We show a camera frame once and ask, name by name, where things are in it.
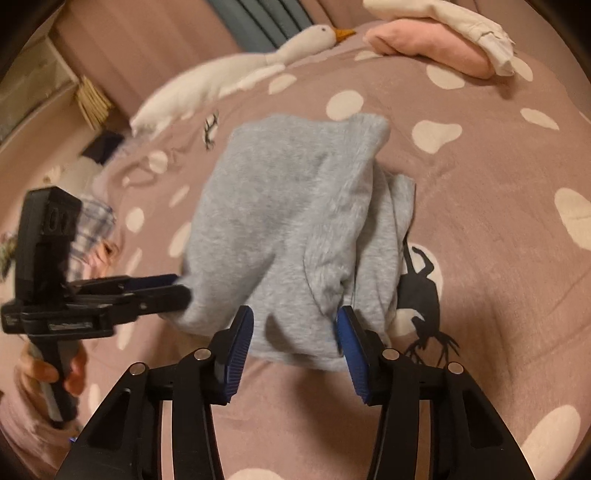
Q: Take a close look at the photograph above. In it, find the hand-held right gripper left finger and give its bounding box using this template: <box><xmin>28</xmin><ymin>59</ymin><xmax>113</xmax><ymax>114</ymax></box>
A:
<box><xmin>55</xmin><ymin>305</ymin><xmax>256</xmax><ymax>480</ymax></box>

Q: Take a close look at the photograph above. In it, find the white cabinet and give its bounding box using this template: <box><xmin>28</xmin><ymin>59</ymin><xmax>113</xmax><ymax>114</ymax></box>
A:
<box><xmin>0</xmin><ymin>36</ymin><xmax>80</xmax><ymax>149</ymax></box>

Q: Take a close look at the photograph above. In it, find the pink clothes pile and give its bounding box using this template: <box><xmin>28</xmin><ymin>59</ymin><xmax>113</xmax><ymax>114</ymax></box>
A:
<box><xmin>88</xmin><ymin>240</ymin><xmax>122</xmax><ymax>279</ymax></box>

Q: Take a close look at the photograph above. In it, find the teal padded headboard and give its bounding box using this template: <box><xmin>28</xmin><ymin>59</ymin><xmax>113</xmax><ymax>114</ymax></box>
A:
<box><xmin>205</xmin><ymin>0</ymin><xmax>315</xmax><ymax>51</ymax></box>

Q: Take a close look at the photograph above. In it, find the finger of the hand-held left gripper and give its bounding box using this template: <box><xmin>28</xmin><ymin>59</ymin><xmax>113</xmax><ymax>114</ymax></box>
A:
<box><xmin>99</xmin><ymin>285</ymin><xmax>193</xmax><ymax>325</ymax></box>
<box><xmin>69</xmin><ymin>273</ymin><xmax>182</xmax><ymax>298</ymax></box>

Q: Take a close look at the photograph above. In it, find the dark cloth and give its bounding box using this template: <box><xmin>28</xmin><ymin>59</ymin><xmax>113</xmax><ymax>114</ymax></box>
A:
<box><xmin>81</xmin><ymin>131</ymin><xmax>126</xmax><ymax>165</ymax></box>

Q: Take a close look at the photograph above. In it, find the grey sweatshirt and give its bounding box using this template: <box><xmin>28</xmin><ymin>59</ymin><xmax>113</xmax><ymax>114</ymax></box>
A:
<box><xmin>175</xmin><ymin>112</ymin><xmax>417</xmax><ymax>373</ymax></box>

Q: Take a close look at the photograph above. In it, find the grey pillow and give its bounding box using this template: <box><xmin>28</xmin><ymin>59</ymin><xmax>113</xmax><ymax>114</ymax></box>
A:
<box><xmin>62</xmin><ymin>157</ymin><xmax>108</xmax><ymax>197</ymax></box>

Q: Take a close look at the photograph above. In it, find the floral cloth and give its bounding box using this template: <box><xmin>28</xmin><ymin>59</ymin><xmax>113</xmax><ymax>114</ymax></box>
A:
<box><xmin>0</xmin><ymin>231</ymin><xmax>20</xmax><ymax>283</ymax></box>

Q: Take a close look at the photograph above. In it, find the white goose plush toy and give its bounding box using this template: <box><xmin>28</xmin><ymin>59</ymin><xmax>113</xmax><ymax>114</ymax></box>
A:
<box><xmin>129</xmin><ymin>24</ymin><xmax>357</xmax><ymax>137</ymax></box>

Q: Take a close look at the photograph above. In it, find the person's left hand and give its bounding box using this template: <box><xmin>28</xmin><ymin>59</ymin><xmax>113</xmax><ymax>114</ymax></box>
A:
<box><xmin>14</xmin><ymin>344</ymin><xmax>89</xmax><ymax>398</ymax></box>

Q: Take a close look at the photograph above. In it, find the wicker basket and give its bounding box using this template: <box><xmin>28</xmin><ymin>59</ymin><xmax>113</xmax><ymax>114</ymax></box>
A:
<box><xmin>74</xmin><ymin>76</ymin><xmax>115</xmax><ymax>131</ymax></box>

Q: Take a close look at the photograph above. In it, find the plaid cloth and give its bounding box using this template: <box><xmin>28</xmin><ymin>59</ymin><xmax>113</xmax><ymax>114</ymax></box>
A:
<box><xmin>69</xmin><ymin>196</ymin><xmax>117</xmax><ymax>269</ymax></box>

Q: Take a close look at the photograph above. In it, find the white folded cloth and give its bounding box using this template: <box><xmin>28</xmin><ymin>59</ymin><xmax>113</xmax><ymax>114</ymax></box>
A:
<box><xmin>362</xmin><ymin>0</ymin><xmax>517</xmax><ymax>77</ymax></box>

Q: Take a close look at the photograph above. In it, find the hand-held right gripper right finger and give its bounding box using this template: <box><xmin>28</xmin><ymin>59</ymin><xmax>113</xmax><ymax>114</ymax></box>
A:
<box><xmin>335</xmin><ymin>305</ymin><xmax>525</xmax><ymax>480</ymax></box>

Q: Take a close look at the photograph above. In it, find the mauve polka dot blanket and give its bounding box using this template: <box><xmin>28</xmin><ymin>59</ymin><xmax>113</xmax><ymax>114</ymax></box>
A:
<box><xmin>0</xmin><ymin>44</ymin><xmax>591</xmax><ymax>480</ymax></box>

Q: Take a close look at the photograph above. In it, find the person's left forearm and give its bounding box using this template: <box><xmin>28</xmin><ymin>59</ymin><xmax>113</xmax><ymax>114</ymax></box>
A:
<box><xmin>0</xmin><ymin>376</ymin><xmax>81</xmax><ymax>468</ymax></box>

